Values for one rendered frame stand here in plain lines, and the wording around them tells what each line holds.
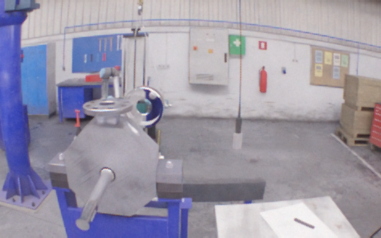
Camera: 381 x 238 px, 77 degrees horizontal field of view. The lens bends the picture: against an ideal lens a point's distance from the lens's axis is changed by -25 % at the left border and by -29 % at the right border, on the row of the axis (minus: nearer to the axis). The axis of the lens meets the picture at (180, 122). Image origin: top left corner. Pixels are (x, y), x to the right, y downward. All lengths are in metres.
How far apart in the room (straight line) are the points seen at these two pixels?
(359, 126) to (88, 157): 5.28
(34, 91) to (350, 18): 7.99
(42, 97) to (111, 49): 1.99
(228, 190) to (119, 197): 0.73
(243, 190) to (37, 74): 5.87
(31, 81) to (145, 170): 5.95
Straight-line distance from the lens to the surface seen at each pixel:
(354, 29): 7.81
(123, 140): 1.44
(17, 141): 3.39
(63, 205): 1.77
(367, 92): 6.00
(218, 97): 6.73
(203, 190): 1.95
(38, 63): 7.05
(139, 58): 4.10
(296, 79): 7.02
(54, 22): 7.50
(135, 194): 1.54
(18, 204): 3.50
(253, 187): 1.99
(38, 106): 7.23
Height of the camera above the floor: 1.73
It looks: 16 degrees down
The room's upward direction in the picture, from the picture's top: 1 degrees clockwise
